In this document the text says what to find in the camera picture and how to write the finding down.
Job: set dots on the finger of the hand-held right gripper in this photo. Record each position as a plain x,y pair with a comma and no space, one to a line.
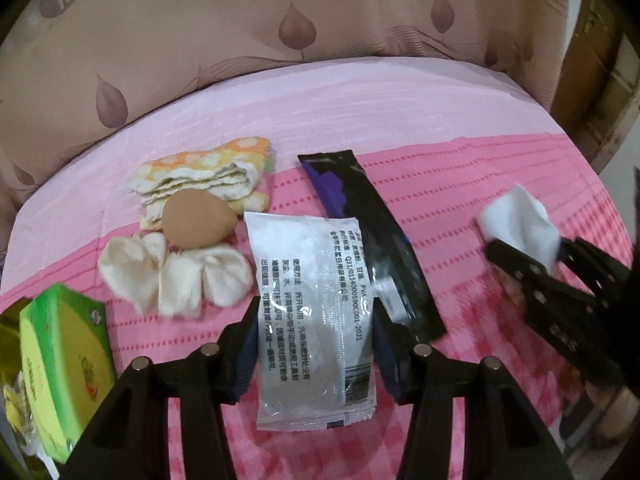
600,265
530,272

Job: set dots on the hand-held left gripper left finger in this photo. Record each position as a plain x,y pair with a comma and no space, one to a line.
245,360

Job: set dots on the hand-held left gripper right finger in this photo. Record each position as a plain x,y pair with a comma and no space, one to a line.
390,360

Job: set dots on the clear plastic printed packet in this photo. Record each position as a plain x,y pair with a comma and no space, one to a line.
305,280

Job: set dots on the beige makeup sponge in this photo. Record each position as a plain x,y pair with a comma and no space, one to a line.
197,220

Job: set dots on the person's right hand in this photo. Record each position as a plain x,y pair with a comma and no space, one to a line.
615,407

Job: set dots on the white crumpled cotton pads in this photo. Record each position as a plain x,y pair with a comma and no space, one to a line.
180,280

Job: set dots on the pink checked tablecloth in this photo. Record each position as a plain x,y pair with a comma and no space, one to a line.
450,185

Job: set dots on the black and purple sachet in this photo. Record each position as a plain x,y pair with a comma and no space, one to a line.
370,220

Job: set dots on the green tissue pack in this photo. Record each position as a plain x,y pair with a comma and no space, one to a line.
65,355

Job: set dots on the orange and yellow washcloth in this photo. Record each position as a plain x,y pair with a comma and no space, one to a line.
200,170

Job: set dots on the beige leaf print curtain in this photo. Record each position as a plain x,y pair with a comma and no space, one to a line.
250,20

